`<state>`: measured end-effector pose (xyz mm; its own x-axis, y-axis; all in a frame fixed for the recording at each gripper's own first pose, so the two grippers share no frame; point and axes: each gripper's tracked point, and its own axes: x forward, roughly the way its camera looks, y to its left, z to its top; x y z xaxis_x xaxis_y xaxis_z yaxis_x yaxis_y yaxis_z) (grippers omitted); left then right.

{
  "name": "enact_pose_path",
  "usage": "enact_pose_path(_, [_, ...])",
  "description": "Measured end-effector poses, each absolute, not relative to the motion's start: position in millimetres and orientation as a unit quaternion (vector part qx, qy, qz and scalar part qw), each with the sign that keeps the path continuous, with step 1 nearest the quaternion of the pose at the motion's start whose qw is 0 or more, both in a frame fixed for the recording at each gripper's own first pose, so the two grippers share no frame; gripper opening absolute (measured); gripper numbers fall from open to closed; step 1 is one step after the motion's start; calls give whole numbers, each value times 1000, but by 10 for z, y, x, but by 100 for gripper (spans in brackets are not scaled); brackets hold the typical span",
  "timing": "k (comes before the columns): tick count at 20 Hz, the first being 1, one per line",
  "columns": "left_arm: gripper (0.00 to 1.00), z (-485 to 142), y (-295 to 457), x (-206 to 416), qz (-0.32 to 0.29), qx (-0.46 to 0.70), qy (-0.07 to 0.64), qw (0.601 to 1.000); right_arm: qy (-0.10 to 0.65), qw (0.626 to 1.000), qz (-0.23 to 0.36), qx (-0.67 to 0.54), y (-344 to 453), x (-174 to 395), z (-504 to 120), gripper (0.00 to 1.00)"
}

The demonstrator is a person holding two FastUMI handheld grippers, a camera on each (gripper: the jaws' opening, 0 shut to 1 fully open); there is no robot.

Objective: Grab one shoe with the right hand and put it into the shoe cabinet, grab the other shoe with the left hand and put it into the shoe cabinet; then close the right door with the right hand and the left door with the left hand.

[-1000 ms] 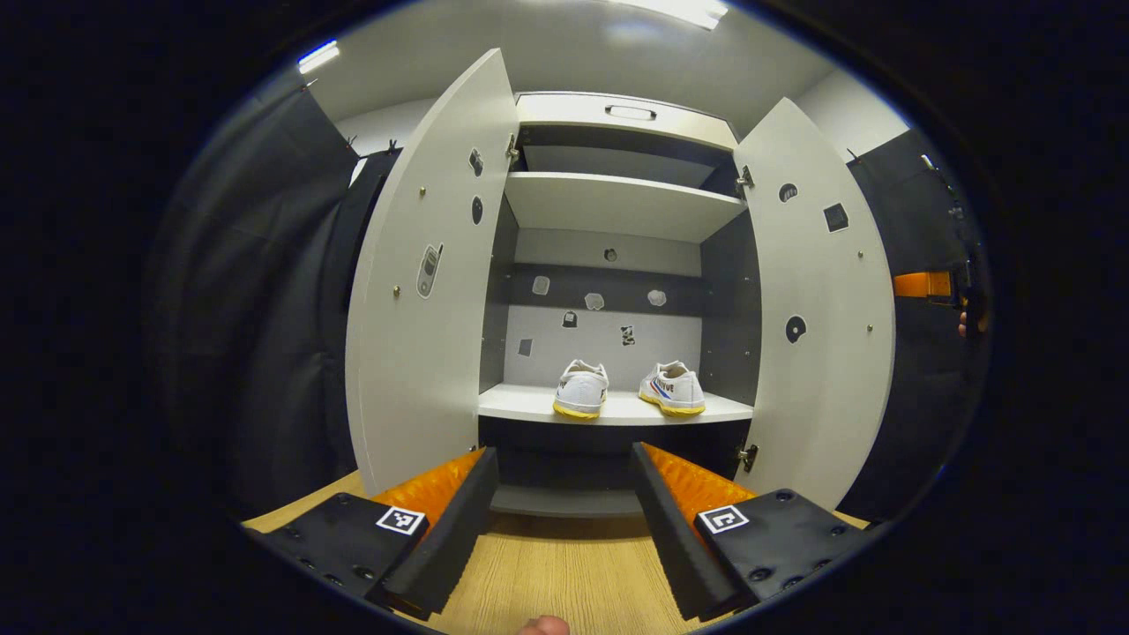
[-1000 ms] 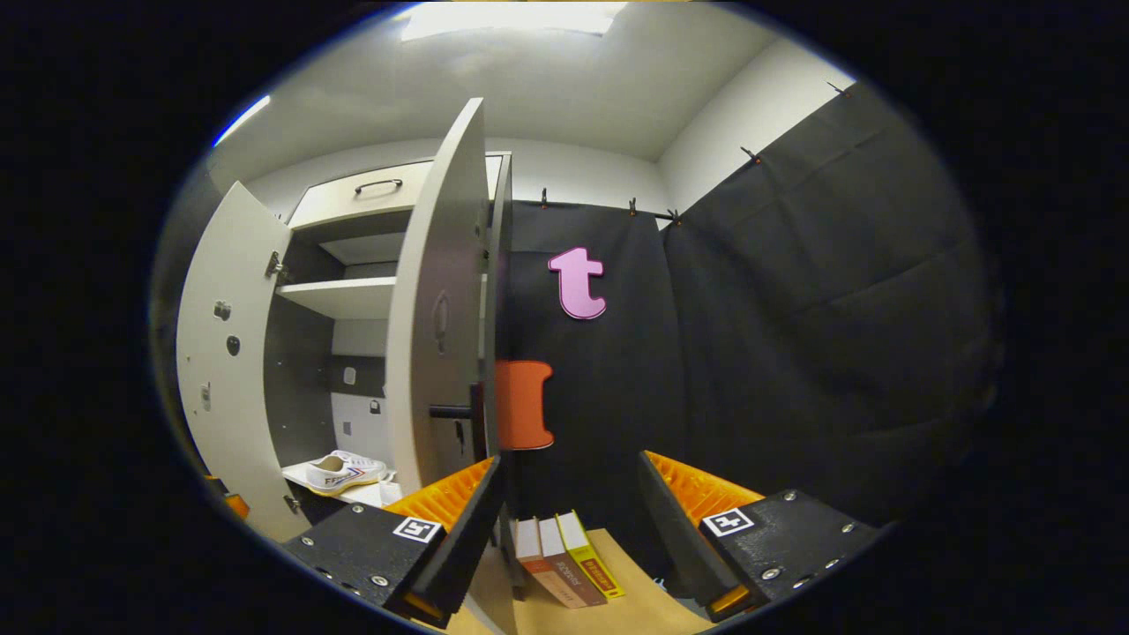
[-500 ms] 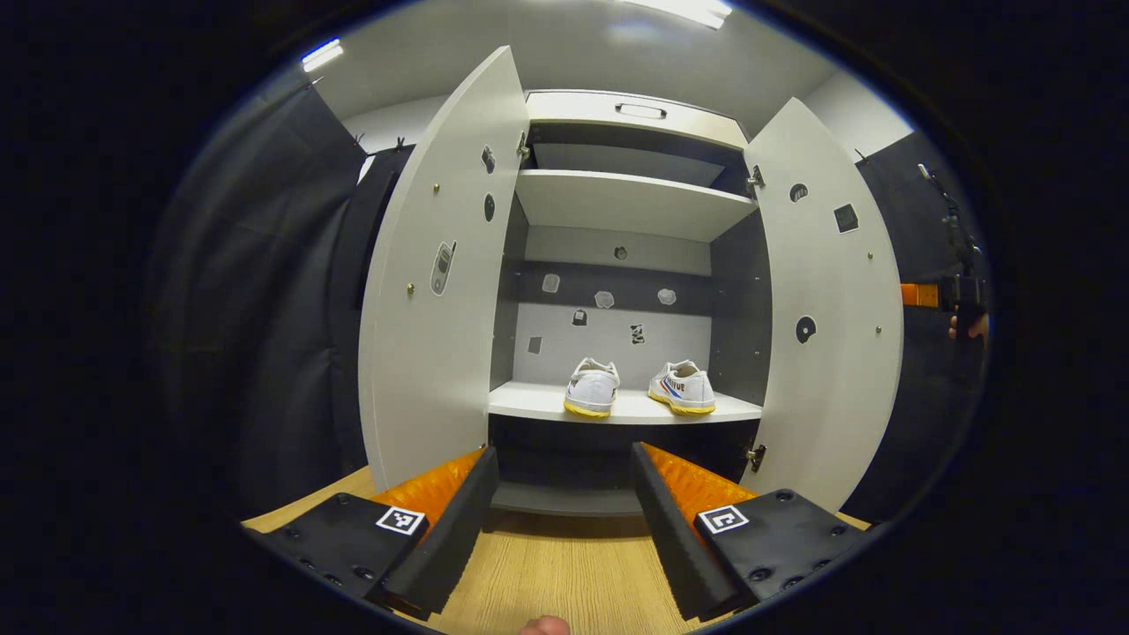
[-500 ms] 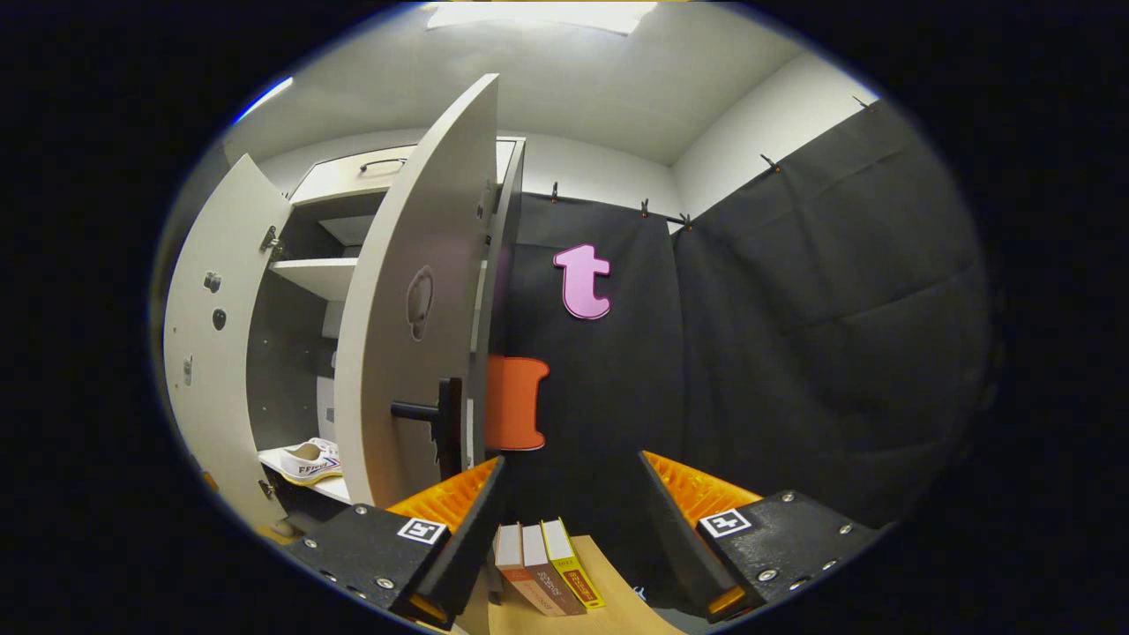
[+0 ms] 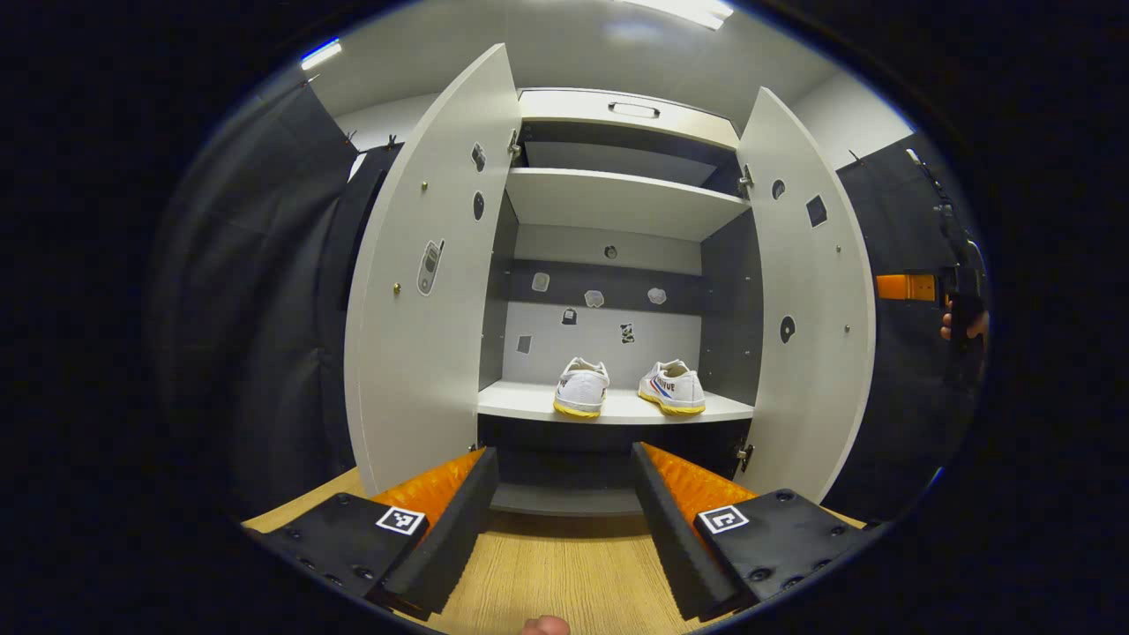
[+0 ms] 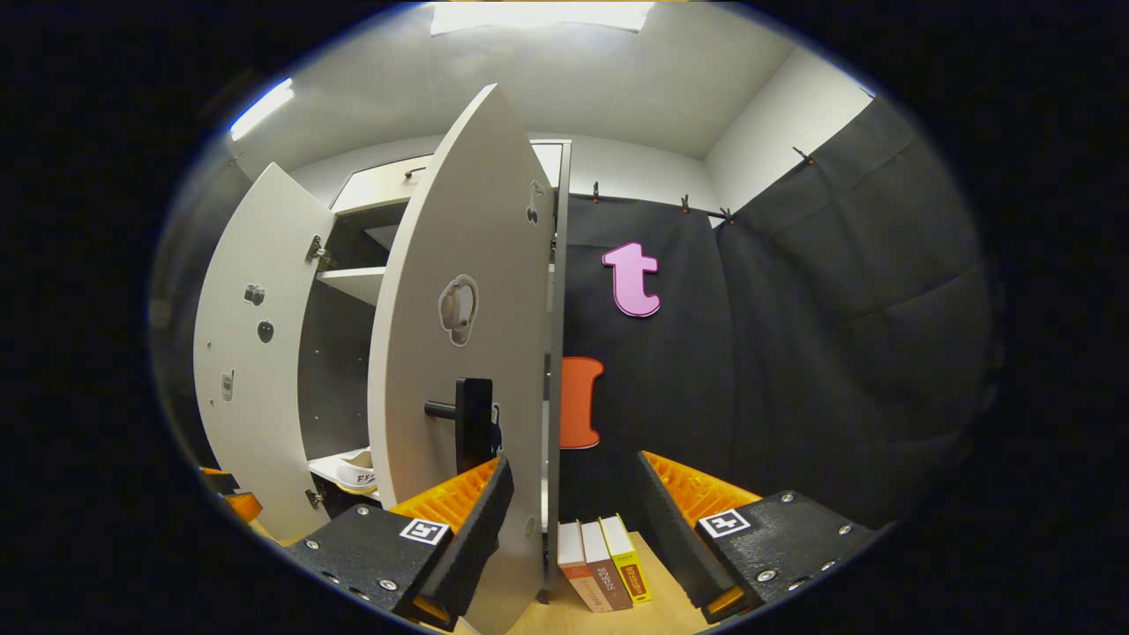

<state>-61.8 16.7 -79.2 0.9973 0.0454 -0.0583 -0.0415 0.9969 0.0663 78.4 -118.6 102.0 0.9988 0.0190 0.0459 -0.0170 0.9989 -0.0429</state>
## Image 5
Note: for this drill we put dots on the white canvas shoe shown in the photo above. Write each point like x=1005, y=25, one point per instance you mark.
x=582, y=388
x=679, y=388

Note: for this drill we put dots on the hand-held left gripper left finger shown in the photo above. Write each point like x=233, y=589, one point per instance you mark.
x=459, y=529

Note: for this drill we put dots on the black backdrop cloth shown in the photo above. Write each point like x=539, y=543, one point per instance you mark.
x=265, y=309

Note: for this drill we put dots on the small ceiling light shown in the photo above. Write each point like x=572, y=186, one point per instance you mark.
x=321, y=54

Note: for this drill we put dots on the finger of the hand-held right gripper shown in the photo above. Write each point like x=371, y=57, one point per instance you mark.
x=904, y=287

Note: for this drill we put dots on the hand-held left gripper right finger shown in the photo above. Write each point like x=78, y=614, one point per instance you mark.
x=670, y=538

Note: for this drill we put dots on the large ceiling light panel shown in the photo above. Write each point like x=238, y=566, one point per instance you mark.
x=679, y=11

